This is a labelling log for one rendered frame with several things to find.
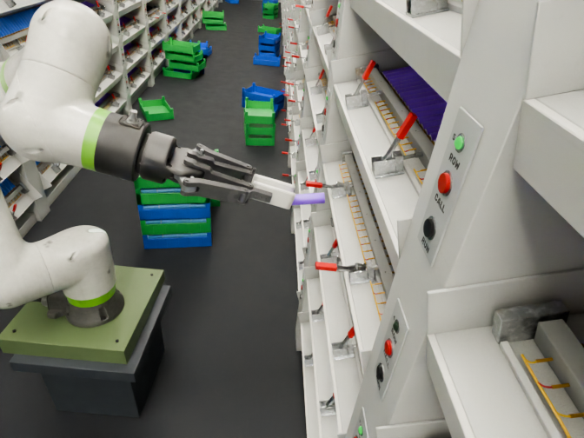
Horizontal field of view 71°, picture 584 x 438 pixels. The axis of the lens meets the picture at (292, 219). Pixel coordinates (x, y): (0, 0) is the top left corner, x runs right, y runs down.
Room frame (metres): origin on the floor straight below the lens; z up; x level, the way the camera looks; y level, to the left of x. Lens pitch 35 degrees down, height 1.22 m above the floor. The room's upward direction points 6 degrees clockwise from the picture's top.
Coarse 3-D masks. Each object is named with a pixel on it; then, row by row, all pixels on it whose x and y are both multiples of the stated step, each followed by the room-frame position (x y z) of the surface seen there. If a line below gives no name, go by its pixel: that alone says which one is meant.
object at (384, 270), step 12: (348, 156) 0.90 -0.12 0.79; (348, 168) 0.84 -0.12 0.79; (360, 180) 0.78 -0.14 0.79; (360, 192) 0.73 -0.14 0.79; (360, 204) 0.69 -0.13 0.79; (360, 216) 0.67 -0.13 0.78; (372, 216) 0.64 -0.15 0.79; (372, 228) 0.61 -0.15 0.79; (372, 240) 0.57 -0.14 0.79; (384, 252) 0.54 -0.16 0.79; (384, 264) 0.51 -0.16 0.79; (384, 276) 0.48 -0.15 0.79; (372, 288) 0.47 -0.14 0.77; (384, 288) 0.46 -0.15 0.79
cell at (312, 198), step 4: (296, 196) 0.57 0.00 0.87; (300, 196) 0.57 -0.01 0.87; (304, 196) 0.57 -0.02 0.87; (308, 196) 0.57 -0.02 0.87; (312, 196) 0.57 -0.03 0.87; (316, 196) 0.57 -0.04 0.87; (320, 196) 0.57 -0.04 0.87; (324, 196) 0.57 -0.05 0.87; (296, 200) 0.56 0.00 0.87; (300, 200) 0.56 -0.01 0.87; (304, 200) 0.56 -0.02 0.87; (308, 200) 0.56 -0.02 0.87; (312, 200) 0.56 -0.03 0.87; (316, 200) 0.56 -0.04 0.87; (320, 200) 0.57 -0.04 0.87; (324, 200) 0.57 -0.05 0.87; (292, 204) 0.56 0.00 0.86; (296, 204) 0.56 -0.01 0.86; (300, 204) 0.56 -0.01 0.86; (304, 204) 0.57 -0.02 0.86
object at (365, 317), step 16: (336, 144) 0.93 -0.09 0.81; (336, 160) 0.93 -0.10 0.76; (336, 176) 0.85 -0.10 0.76; (336, 208) 0.72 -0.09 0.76; (352, 208) 0.72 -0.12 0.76; (336, 224) 0.67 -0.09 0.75; (352, 224) 0.66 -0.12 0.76; (352, 240) 0.61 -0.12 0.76; (352, 256) 0.56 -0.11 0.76; (368, 256) 0.56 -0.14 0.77; (352, 288) 0.49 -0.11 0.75; (368, 288) 0.48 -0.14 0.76; (352, 304) 0.45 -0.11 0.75; (368, 304) 0.45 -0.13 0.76; (352, 320) 0.45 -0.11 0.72; (368, 320) 0.42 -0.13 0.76; (368, 336) 0.39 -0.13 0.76; (368, 352) 0.33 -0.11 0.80
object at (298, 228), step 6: (294, 210) 1.61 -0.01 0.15; (300, 210) 1.60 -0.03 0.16; (294, 216) 1.56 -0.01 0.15; (300, 216) 1.55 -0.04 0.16; (300, 222) 1.47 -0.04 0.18; (300, 228) 1.46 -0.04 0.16; (300, 234) 1.42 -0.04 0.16; (300, 240) 1.38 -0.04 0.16; (300, 246) 1.34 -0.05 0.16; (300, 252) 1.30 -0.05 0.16; (300, 258) 1.26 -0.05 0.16; (300, 264) 1.20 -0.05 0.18; (300, 270) 1.19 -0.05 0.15; (300, 276) 1.15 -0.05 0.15; (300, 282) 1.12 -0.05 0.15; (300, 288) 1.09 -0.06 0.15
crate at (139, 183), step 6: (138, 180) 1.40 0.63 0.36; (144, 180) 1.41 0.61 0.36; (168, 180) 1.43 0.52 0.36; (138, 186) 1.40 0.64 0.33; (144, 186) 1.41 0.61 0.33; (150, 186) 1.41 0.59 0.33; (156, 186) 1.42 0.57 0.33; (162, 186) 1.43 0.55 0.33; (168, 186) 1.43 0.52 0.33; (174, 186) 1.44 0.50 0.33; (180, 186) 1.44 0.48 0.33
